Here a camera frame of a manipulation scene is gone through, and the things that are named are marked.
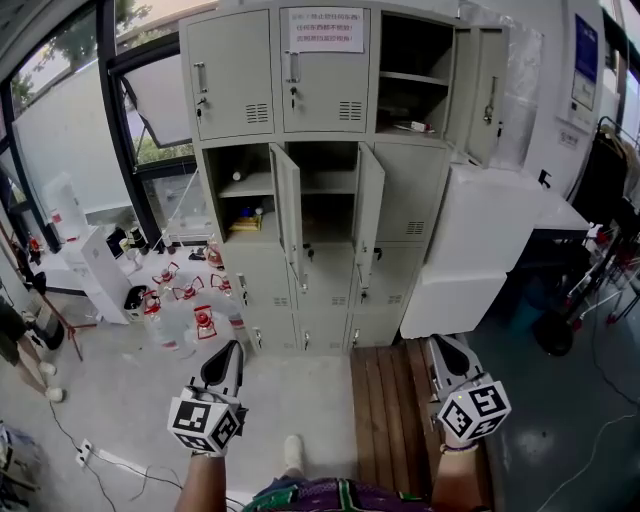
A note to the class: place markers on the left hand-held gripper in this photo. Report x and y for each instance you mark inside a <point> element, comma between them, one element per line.
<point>192,417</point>

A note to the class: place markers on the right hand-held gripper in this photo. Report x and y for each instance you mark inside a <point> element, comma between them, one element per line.
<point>475,410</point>

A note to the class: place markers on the grey metal locker door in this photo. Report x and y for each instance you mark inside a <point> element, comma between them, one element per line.
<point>480,75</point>
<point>369,210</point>
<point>290,210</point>

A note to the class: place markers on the grey metal locker cabinet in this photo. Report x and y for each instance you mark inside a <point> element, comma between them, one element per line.
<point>240,75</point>

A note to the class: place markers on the person's right forearm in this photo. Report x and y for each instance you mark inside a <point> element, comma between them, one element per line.
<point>455,480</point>

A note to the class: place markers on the person's left forearm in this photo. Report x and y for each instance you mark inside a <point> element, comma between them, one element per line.
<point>200,485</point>

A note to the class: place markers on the group of clear water jugs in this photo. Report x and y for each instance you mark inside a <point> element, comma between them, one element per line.
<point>205,320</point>

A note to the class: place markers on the white wrist cuff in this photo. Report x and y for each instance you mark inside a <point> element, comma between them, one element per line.
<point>210,453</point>

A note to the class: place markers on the wooden pallet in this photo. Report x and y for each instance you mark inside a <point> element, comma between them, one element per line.
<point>390,425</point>

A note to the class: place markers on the black floor fan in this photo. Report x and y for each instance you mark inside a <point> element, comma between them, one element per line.
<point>552,337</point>

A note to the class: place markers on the person's white left shoe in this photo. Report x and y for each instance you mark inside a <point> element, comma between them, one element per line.
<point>293,452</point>

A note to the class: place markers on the small white waste bin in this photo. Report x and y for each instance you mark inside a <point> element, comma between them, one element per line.
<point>136,300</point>

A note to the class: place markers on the brown bottle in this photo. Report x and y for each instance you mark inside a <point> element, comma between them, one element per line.
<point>168,246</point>

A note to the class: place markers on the yellow packet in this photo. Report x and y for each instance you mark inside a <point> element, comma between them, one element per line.
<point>245,223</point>

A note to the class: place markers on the dark bottle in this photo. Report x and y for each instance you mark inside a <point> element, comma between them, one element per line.
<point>139,242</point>

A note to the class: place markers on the white cardboard box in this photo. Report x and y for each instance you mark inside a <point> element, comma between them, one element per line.
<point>105,270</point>

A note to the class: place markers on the yellow lid jar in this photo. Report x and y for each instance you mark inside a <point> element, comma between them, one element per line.
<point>125,246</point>

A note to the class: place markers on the white power strip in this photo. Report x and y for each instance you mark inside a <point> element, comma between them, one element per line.
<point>84,452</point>

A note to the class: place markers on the small blue item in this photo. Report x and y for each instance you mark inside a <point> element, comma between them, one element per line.
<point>245,212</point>

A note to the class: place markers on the person's purple green jersey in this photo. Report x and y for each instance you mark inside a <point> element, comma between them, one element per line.
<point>340,497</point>

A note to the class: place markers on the dark bulky bag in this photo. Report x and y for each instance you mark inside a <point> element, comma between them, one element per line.
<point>50,332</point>

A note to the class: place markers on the white table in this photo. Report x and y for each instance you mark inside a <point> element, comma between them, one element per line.
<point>560,212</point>

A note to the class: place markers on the metal trolley red parts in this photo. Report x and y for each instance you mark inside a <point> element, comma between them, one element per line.
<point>620,250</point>

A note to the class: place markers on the small black stand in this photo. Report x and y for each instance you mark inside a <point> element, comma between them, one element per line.
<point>545,180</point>

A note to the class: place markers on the white charger red mark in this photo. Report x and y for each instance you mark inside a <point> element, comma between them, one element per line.
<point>420,126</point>

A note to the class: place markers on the black hanging garment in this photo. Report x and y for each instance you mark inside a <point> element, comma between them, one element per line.
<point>600,175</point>

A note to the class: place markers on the clear plastic sheet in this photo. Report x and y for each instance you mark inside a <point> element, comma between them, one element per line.
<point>525,100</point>

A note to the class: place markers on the tilted frosted window sash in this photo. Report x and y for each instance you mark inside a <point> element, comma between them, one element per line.
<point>160,100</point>

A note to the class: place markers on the white paper notice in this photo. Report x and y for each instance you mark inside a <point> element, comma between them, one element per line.
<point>325,30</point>

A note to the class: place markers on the small white wall sign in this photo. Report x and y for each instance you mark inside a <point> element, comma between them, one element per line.
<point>570,138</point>

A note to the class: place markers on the black window frame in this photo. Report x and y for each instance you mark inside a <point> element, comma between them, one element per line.
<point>112,100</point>

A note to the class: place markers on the blue wall poster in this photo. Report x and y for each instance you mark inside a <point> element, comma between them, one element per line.
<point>585,50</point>

